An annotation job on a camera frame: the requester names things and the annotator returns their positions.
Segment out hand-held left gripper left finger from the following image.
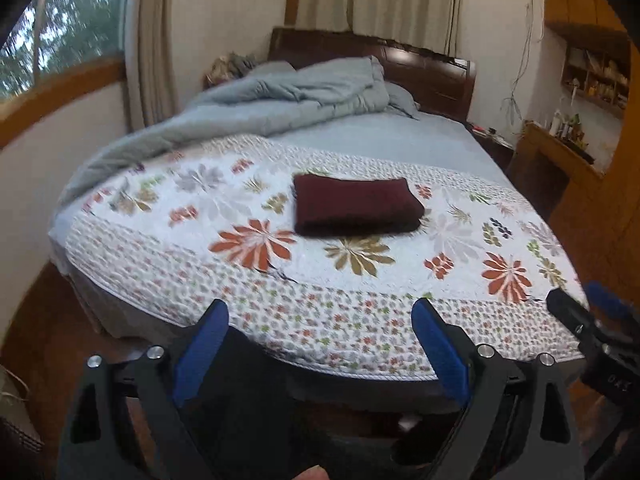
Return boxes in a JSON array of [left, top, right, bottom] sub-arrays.
[[57, 299, 231, 480]]

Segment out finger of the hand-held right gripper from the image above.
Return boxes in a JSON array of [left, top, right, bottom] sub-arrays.
[[546, 287, 603, 343], [584, 280, 632, 322]]

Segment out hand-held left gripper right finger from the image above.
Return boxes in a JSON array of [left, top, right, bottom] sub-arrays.
[[411, 297, 586, 480]]

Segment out maroon pants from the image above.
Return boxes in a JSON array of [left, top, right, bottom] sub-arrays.
[[292, 173, 426, 237]]

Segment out white floral quilt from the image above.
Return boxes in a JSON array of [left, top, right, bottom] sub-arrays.
[[65, 135, 588, 378]]

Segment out grey mattress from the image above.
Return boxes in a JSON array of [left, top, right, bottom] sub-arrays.
[[47, 205, 281, 356]]

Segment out wooden desk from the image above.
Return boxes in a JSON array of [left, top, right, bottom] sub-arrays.
[[510, 122, 621, 241]]

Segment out group of small bottles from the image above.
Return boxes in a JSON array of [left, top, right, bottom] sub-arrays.
[[547, 107, 596, 150]]

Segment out dark wooden nightstand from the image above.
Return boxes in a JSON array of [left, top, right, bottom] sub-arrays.
[[465, 120, 516, 171]]

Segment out light blue bed sheet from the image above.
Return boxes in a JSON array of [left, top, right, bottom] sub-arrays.
[[270, 110, 511, 188]]

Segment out grey-blue pillow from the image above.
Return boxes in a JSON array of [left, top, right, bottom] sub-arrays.
[[384, 81, 422, 121]]

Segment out grey-blue comforter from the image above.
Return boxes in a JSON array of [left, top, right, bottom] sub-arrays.
[[57, 56, 421, 206]]

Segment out dark wooden headboard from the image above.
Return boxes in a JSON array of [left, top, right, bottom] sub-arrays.
[[267, 26, 477, 123]]

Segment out beige cloth bundle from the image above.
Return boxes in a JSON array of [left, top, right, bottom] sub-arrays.
[[204, 51, 261, 89]]

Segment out wooden window ledge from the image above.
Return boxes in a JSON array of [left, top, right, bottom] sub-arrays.
[[0, 57, 126, 150]]

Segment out beige striped curtain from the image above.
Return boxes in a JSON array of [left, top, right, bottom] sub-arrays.
[[295, 0, 463, 56], [125, 0, 177, 131]]

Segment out window with trees outside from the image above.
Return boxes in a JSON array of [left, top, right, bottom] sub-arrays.
[[0, 0, 132, 106]]

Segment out hanging thin cable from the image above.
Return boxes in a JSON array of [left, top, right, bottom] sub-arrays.
[[500, 0, 546, 133]]

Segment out wooden wall shelf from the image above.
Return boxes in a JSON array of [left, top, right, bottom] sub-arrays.
[[542, 0, 640, 121]]

